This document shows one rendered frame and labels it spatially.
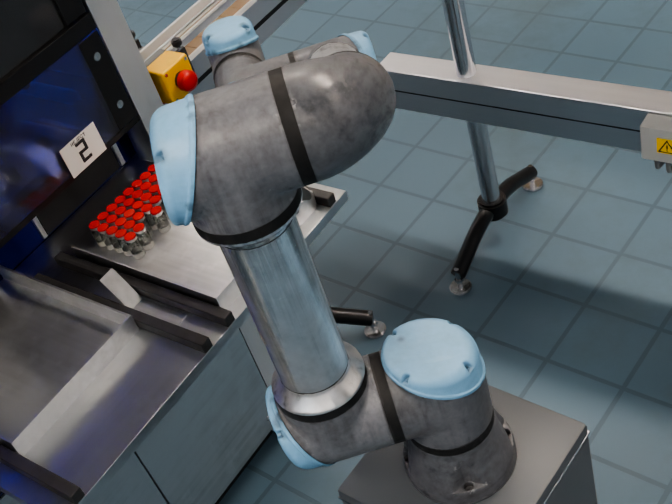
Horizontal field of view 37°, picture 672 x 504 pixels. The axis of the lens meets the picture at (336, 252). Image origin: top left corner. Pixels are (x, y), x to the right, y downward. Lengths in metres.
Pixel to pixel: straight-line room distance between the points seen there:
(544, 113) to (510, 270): 0.52
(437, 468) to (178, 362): 0.44
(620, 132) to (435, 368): 1.26
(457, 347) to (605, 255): 1.56
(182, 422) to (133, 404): 0.67
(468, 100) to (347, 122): 1.57
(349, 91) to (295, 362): 0.34
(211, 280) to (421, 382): 0.54
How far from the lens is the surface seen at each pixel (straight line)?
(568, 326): 2.56
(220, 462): 2.30
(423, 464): 1.31
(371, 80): 0.96
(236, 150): 0.92
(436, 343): 1.21
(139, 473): 2.11
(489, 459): 1.31
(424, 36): 3.75
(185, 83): 1.88
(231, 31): 1.40
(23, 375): 1.63
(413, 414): 1.20
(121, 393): 1.51
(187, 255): 1.68
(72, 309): 1.69
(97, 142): 1.80
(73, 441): 1.49
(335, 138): 0.92
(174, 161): 0.92
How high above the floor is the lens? 1.91
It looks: 41 degrees down
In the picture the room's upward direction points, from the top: 19 degrees counter-clockwise
